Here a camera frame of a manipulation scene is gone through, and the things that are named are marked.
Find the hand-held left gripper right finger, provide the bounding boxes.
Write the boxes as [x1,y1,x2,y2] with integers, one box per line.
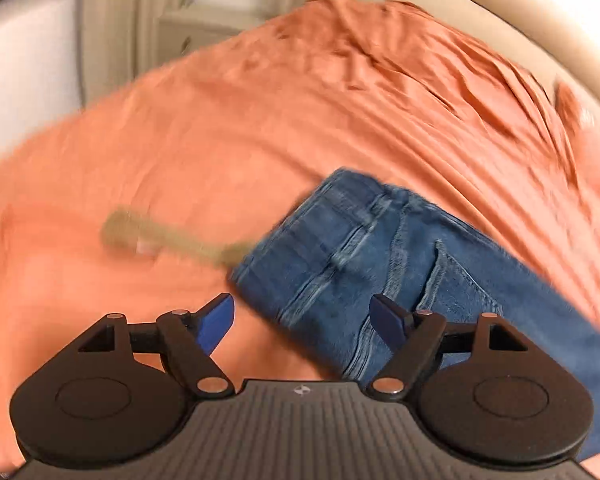
[368,294,527,399]

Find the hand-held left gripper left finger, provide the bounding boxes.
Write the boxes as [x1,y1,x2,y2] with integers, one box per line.
[77,292,236,399]

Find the blue denim pants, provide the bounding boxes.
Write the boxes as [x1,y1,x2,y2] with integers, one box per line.
[101,167,600,462]

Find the orange bed cover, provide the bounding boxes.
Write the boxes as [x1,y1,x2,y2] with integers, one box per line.
[0,0,600,480]

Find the orange pillow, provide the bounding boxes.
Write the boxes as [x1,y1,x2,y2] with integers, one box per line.
[554,81,600,161]

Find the beige nightstand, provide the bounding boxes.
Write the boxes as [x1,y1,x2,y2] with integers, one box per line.
[154,1,283,58]

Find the beige curtain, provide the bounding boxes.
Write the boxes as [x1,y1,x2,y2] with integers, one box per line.
[76,0,203,108]

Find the beige padded headboard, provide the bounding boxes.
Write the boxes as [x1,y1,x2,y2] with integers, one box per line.
[305,0,600,128]

